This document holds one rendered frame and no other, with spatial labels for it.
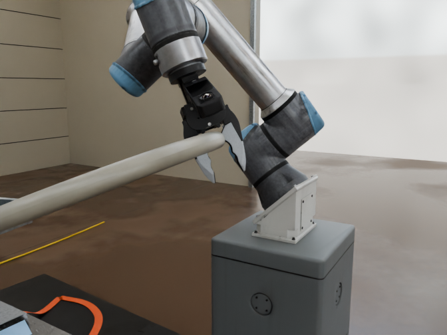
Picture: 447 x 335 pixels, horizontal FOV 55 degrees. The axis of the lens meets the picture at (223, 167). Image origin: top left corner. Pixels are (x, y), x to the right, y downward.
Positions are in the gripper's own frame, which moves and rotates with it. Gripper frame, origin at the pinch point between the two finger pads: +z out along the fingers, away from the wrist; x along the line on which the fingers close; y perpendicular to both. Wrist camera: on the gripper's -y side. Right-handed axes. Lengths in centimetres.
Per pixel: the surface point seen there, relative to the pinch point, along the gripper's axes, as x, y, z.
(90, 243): 93, 313, 31
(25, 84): 161, 642, -215
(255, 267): -5, 59, 36
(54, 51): 104, 678, -260
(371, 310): -76, 173, 123
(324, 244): -29, 57, 37
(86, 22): 36, 645, -277
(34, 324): 53, 31, 19
